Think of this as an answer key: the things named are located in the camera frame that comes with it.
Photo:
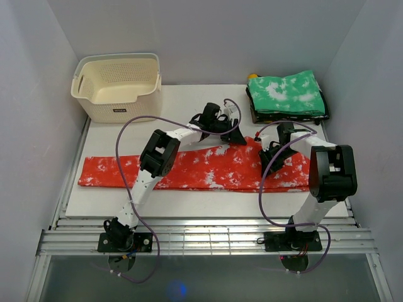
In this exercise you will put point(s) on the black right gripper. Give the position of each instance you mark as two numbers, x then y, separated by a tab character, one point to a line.
264	160

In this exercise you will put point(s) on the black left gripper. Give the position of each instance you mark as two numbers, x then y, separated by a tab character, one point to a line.
234	137

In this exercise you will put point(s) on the red white tie-dye trousers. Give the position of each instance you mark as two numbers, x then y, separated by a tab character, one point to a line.
235	168

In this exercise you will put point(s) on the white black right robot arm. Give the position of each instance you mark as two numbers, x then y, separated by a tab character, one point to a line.
332	179

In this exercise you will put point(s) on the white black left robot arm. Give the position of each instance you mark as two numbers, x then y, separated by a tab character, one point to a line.
157	160

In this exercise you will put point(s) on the green white tie-dye trousers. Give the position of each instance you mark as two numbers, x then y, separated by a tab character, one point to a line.
297	94

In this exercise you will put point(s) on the cream perforated plastic basket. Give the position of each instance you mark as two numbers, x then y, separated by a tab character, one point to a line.
115	88

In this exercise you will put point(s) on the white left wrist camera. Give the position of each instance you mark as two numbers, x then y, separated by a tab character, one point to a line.
232	112

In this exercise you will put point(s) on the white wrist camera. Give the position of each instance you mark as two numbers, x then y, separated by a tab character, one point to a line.
265	141
232	112

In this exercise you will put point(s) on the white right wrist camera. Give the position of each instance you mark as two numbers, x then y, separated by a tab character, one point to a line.
265	141

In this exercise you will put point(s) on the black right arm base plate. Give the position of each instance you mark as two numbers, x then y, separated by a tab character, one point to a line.
287	241

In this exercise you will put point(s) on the aluminium table frame rails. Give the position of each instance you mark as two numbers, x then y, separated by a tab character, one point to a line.
206	247

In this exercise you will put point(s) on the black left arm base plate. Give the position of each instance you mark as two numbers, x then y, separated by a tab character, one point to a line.
137	242

